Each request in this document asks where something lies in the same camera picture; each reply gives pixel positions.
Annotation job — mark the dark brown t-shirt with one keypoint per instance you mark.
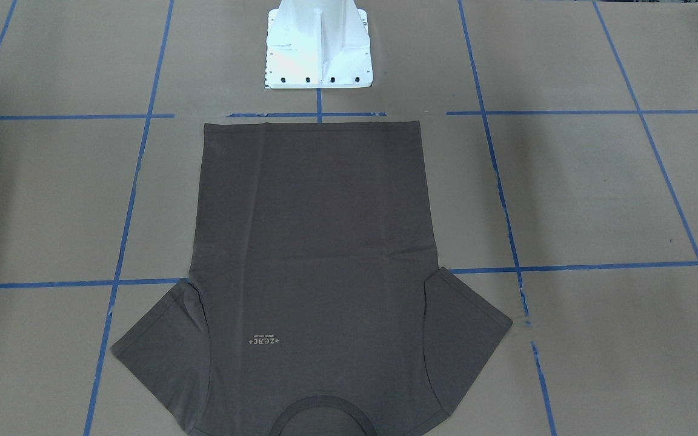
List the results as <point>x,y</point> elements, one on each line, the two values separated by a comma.
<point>314,303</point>

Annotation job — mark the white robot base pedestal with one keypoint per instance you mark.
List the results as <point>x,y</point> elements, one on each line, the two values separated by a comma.
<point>318,44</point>

